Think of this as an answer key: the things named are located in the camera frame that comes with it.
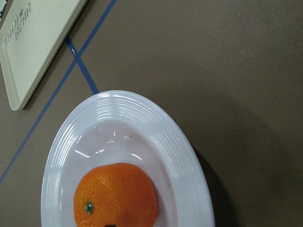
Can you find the cream bear tray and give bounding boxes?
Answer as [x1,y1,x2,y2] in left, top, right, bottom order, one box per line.
[0,0,86,111]

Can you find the orange fruit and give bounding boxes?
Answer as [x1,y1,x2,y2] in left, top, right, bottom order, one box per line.
[73,163,158,227]

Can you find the white plate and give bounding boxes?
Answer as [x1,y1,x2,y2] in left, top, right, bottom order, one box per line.
[41,91,215,227]

